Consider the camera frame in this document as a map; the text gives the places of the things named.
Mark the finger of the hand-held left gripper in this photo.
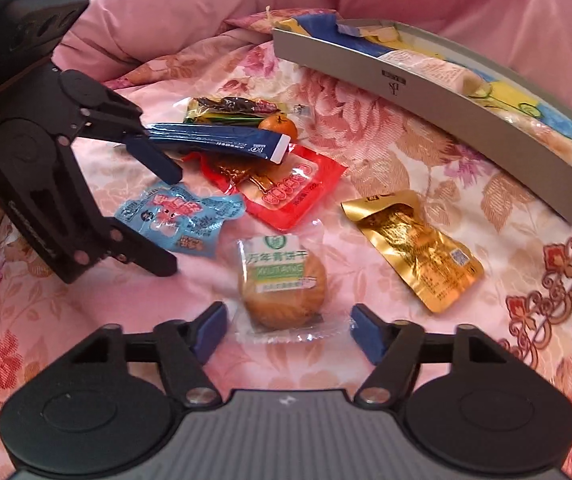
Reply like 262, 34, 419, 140
60, 69, 185, 187
82, 210, 180, 279

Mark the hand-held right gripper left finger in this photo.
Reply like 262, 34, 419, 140
73, 302, 229, 408

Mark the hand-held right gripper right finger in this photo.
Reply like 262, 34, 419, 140
350, 304, 502, 408

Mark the light blue snack packet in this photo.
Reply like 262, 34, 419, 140
115, 182, 247, 259

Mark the yellow green snack packet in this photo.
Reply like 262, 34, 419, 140
183, 97, 267, 126

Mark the dark blue stick packet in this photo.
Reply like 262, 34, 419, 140
146, 122, 292, 166

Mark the round biscuit clear packet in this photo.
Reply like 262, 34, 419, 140
233, 232, 347, 343

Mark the gold foil snack packet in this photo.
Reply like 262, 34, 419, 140
341, 190, 484, 315

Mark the red brown snack packet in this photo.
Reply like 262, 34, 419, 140
188, 145, 349, 233

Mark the grey cardboard box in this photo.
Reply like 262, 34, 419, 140
272, 17, 572, 224

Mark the dark red snack packet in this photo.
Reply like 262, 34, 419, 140
193, 95, 281, 117

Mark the tangerine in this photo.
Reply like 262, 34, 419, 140
257, 113, 298, 141

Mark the pink quilt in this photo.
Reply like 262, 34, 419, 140
61, 0, 572, 126

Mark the floral pink blanket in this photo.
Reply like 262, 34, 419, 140
0, 10, 572, 480

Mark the blue yellow snack bag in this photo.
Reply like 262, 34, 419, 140
278, 15, 399, 58

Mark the pale snack packet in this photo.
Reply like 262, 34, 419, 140
391, 50, 472, 92

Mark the blue yellow circle-print packet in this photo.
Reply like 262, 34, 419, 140
466, 70, 572, 138

